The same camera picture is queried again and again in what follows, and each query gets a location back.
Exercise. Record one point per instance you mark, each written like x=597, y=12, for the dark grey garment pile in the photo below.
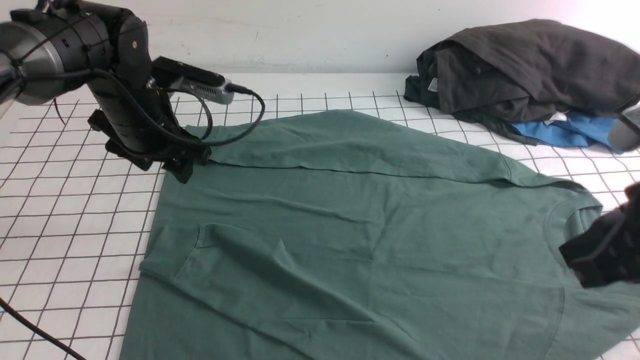
x=526, y=71

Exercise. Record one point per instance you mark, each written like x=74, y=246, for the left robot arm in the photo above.
x=61, y=45

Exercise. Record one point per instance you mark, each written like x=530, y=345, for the green long-sleeve top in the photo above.
x=340, y=236

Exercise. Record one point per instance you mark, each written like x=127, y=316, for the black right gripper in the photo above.
x=608, y=252

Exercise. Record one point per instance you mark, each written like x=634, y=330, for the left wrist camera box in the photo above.
x=174, y=76

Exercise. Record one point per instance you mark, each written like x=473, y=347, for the blue garment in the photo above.
x=572, y=130

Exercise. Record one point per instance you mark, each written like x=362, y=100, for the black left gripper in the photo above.
x=139, y=121

